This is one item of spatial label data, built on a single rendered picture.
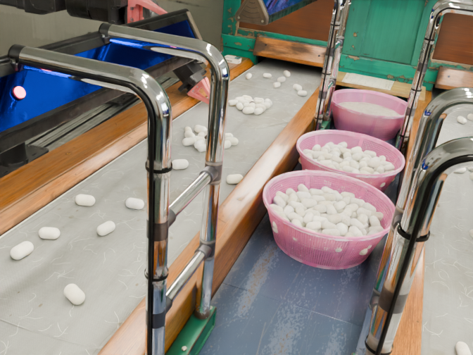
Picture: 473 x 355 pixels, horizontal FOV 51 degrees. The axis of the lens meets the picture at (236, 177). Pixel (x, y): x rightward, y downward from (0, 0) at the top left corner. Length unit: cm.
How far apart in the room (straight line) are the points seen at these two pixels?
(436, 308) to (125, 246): 51
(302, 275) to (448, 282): 25
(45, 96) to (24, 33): 297
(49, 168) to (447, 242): 80
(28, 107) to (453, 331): 65
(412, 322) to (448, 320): 9
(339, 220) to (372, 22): 107
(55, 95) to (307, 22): 152
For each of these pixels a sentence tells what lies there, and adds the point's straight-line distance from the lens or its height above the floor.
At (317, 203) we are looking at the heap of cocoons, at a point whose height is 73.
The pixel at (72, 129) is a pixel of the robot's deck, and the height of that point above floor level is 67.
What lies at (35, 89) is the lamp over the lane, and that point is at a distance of 54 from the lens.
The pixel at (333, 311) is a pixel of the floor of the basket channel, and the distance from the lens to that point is 89.
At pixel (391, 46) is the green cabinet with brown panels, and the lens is 195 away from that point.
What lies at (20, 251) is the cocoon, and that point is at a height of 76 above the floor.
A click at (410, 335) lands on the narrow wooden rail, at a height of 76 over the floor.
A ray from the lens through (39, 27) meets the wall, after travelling 343.
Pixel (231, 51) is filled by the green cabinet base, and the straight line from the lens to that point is 208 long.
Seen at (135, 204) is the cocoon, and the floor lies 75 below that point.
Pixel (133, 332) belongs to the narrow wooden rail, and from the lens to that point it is 68.
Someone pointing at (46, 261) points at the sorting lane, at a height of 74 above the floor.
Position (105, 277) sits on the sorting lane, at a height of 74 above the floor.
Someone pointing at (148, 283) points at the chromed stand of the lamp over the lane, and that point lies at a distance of 55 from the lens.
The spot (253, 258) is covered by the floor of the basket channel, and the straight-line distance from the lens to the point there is 97.
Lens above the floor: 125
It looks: 27 degrees down
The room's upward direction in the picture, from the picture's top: 6 degrees clockwise
